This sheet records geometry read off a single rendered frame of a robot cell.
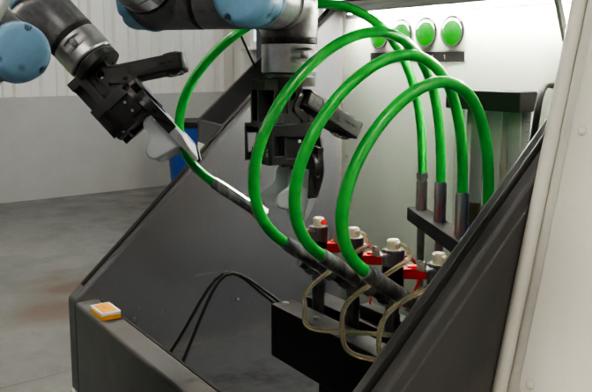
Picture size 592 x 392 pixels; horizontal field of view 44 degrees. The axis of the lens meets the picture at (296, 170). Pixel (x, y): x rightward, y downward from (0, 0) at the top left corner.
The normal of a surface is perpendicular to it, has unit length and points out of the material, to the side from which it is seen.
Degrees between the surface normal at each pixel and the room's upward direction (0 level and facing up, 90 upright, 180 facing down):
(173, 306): 90
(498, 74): 90
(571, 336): 76
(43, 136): 90
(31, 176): 90
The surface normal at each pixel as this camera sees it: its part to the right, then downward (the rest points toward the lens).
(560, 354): -0.81, -0.16
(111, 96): -0.03, -0.08
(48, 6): 0.21, -0.30
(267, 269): 0.56, 0.12
